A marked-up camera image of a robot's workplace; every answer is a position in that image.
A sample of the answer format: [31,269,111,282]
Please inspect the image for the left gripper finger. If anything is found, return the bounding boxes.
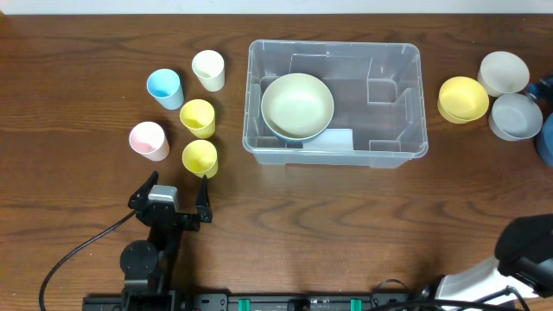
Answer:
[128,171,159,211]
[195,175,213,223]

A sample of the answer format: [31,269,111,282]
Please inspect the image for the grey small bowl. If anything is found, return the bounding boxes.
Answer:
[488,93,543,141]

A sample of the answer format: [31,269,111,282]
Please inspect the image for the white small bowl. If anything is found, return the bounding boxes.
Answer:
[477,51,530,98]

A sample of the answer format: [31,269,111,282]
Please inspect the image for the yellow cup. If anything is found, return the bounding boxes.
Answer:
[180,99,215,139]
[182,140,219,179]

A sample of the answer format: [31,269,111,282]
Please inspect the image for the pink paper cup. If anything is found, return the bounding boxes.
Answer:
[129,121,170,162]

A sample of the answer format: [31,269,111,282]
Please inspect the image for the yellow small bowl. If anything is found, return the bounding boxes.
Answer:
[437,76,490,124]

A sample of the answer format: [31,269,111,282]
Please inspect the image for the large cream bowl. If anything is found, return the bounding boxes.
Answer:
[260,73,334,138]

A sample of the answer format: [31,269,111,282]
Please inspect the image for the large dark blue bowl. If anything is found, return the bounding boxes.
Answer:
[265,124,328,143]

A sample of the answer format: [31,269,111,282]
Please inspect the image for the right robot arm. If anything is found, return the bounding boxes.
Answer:
[427,74,552,310]

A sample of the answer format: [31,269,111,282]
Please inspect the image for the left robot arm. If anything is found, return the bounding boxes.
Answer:
[120,172,213,310]

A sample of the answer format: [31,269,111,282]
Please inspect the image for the light blue paper cup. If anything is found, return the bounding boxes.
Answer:
[146,68,184,110]

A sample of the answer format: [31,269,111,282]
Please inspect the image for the cream paper cup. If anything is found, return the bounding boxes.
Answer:
[192,50,225,92]

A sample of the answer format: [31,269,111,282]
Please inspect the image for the clear plastic storage bin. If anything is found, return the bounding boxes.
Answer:
[242,40,429,168]

